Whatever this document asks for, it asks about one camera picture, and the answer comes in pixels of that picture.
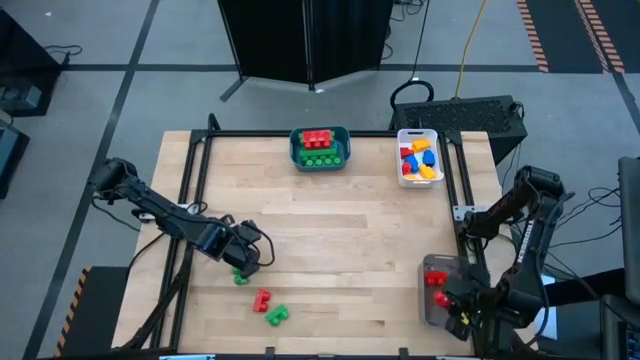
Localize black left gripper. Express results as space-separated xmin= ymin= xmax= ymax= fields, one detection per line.
xmin=219 ymin=227 xmax=262 ymax=277

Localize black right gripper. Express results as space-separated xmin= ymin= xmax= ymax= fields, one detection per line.
xmin=439 ymin=285 xmax=494 ymax=341

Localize green four-stud building block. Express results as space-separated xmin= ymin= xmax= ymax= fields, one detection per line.
xmin=298 ymin=154 xmax=346 ymax=169
xmin=298 ymin=146 xmax=340 ymax=158

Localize clear grey plastic bin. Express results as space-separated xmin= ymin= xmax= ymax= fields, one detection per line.
xmin=417 ymin=253 xmax=482 ymax=329

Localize white paper sheet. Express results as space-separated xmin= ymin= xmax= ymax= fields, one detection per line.
xmin=534 ymin=274 xmax=559 ymax=341

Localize dark teal plastic bin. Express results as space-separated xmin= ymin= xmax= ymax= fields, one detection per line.
xmin=289 ymin=125 xmax=352 ymax=173

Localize black mat hazard-striped edge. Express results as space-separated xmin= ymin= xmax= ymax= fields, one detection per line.
xmin=54 ymin=265 xmax=131 ymax=359

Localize black perforated computer case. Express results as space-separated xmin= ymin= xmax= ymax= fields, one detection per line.
xmin=389 ymin=94 xmax=529 ymax=166

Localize black fabric partition panel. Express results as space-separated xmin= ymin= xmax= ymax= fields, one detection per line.
xmin=217 ymin=0 xmax=311 ymax=89
xmin=309 ymin=0 xmax=396 ymax=86

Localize dark grey equipment box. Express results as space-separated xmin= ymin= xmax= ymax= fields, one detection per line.
xmin=0 ymin=124 xmax=31 ymax=199

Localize black mat orange stripes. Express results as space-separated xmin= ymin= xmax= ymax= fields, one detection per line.
xmin=517 ymin=0 xmax=640 ymax=75

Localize black cabinet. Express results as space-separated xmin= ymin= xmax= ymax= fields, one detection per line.
xmin=0 ymin=9 xmax=64 ymax=119

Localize black left wrist camera cable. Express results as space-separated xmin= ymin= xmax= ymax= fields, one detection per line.
xmin=247 ymin=227 xmax=276 ymax=267

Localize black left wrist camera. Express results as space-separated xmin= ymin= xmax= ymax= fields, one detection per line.
xmin=234 ymin=219 xmax=264 ymax=244

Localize black aluminium table frame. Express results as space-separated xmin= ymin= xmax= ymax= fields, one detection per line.
xmin=119 ymin=113 xmax=539 ymax=360

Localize white plastic bin with handles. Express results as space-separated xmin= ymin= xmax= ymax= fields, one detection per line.
xmin=396 ymin=128 xmax=446 ymax=189

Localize black floor cable bundle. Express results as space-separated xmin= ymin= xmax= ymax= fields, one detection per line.
xmin=547 ymin=184 xmax=624 ymax=251

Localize black hanging cable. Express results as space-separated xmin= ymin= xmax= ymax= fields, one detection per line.
xmin=389 ymin=0 xmax=435 ymax=114

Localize yellow hanging cable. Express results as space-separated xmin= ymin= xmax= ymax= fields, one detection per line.
xmin=453 ymin=0 xmax=489 ymax=100

